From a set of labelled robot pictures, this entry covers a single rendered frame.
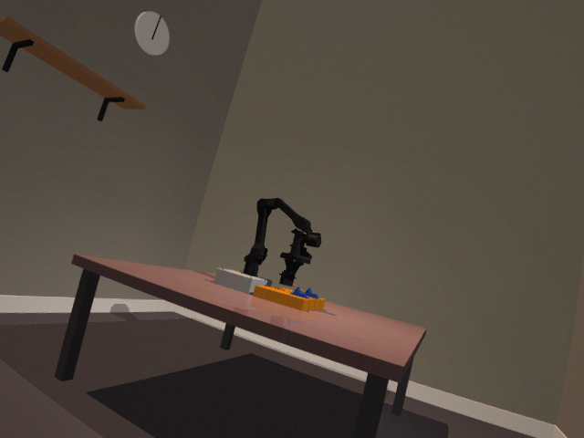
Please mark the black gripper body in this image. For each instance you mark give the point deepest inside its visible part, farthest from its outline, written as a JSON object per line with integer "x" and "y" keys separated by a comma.
{"x": 296, "y": 254}

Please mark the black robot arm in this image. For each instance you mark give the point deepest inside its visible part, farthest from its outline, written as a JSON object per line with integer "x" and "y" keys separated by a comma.
{"x": 258, "y": 251}

